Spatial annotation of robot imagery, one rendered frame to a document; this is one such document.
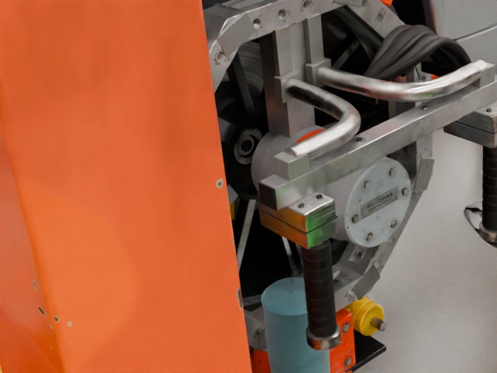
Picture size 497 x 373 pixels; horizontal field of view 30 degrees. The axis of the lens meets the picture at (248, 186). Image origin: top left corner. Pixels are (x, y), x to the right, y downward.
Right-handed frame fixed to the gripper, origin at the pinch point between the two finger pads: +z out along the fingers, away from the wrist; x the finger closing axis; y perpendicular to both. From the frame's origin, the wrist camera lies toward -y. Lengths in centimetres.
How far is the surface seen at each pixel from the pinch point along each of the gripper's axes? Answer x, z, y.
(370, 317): -24.2, 5.0, -3.1
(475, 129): 4.1, -19.6, -27.5
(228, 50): -5, -5, -59
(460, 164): 40, 111, 107
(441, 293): -6, 62, 74
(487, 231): -6.0, -19.3, -15.3
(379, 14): 14.4, -1.5, -38.1
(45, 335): -40, -49, -85
